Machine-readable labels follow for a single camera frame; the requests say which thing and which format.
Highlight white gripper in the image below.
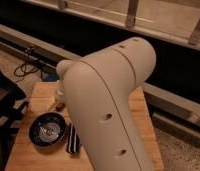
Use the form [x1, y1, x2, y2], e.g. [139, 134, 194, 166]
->
[49, 80, 64, 106]

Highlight dark ceramic bowl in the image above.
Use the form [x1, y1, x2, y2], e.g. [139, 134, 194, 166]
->
[29, 112, 67, 147]

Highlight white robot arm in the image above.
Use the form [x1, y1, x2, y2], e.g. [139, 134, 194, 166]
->
[56, 37, 156, 171]

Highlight blue object on floor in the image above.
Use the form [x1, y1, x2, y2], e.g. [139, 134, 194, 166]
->
[42, 73, 58, 82]

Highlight black white striped eraser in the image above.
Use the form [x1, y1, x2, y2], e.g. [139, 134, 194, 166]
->
[66, 124, 81, 154]

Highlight black cable bundle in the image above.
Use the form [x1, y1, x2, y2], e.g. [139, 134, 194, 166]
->
[13, 45, 47, 79]

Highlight metal floor rail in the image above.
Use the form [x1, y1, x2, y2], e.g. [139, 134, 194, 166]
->
[0, 24, 200, 139]

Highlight wooden window frame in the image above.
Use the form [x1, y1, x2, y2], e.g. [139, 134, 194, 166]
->
[23, 0, 200, 51]

